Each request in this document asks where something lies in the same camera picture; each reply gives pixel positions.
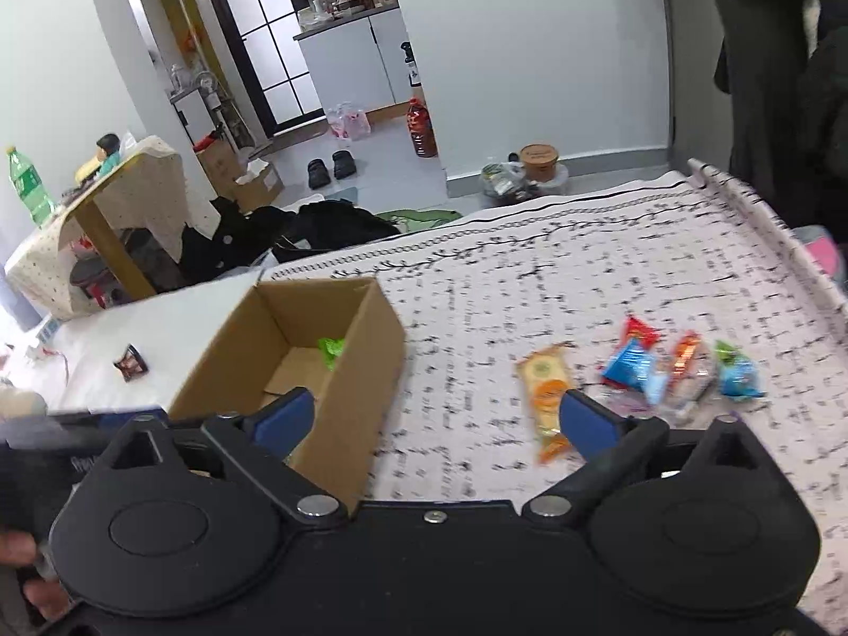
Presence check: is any black and white printed blanket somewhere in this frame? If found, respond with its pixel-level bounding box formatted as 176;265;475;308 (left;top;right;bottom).
261;157;848;636

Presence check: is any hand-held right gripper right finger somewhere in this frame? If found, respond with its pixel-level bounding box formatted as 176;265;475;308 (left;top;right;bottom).
522;390;770;519

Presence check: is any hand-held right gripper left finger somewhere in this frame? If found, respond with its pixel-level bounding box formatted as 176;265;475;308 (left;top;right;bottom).
99;386;350;521

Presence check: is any plastic bag with trash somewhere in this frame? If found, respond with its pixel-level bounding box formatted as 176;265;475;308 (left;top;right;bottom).
478;157;571;203

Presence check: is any grey plush with pink heart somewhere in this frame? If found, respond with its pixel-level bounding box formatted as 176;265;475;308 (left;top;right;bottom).
791;225;845;279

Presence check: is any white kitchen cabinet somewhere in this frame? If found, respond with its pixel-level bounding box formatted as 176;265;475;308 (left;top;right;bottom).
295;6;415;121

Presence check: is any green plastic bottle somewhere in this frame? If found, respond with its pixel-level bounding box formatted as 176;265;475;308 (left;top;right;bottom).
5;146;57;229

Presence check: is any black framed sliding door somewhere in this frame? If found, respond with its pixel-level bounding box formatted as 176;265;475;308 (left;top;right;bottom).
195;0;325;137

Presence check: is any brown noodle cup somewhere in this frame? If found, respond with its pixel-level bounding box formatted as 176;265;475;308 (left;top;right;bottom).
518;143;563;183

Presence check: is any green and blue snack packet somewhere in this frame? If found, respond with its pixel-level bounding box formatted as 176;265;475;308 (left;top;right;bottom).
712;339;768;402

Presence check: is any small white cabinet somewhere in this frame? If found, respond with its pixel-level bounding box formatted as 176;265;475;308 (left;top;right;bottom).
169;89;223;147

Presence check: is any yellow orange snack packet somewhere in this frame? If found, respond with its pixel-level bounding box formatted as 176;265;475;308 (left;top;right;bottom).
515;342;576;466

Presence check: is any clear snack packet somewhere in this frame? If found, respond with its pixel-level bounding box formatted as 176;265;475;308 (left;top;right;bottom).
606;384;713;426

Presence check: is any green cloth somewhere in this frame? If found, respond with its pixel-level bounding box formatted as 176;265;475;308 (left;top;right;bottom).
377;208;465;234

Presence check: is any black round stool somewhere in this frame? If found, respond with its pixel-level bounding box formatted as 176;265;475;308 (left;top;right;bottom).
69;255;130;309

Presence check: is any red oil bottle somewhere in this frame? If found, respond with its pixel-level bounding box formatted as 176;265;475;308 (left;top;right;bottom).
405;98;439;158

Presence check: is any person's left hand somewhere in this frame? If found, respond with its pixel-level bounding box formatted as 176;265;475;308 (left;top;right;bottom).
0;530;70;620

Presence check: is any pink plastic bag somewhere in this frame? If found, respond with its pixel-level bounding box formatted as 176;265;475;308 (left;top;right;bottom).
326;102;370;142

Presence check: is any cardboard box with white paper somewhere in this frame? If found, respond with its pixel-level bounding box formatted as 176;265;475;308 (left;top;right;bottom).
232;157;286;213

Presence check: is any white bed sheet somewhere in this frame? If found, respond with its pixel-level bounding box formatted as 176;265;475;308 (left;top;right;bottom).
0;271;266;421

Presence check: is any wooden table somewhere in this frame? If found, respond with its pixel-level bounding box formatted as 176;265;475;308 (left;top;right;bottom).
63;172;160;302

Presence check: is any black clothing pile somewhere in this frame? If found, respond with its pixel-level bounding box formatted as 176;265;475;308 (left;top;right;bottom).
271;200;402;262
179;197;299;286

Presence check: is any red snack packet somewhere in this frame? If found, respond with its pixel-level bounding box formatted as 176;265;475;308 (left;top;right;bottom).
619;314;661;349

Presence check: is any dotted tablecloth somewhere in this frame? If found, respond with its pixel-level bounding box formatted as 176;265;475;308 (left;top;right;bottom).
3;136;190;322

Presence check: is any small dark snack packet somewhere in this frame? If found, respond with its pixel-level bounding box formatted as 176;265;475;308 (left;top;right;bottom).
112;343;150;382

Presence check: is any dark hanging coat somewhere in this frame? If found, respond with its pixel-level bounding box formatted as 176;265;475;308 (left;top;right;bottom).
705;0;848;246

